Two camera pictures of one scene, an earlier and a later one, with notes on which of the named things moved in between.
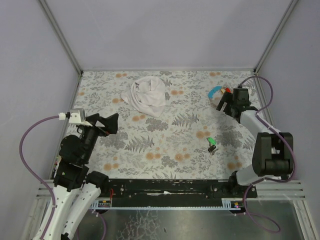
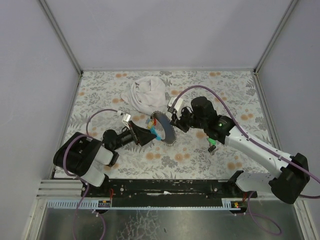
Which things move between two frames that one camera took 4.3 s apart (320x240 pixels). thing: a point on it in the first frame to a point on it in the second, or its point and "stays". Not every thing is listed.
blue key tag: [211, 93] to [153, 130]
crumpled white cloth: [147, 95] stays
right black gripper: [230, 105] to [176, 120]
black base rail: [172, 193] stays
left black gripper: [95, 125] to [135, 134]
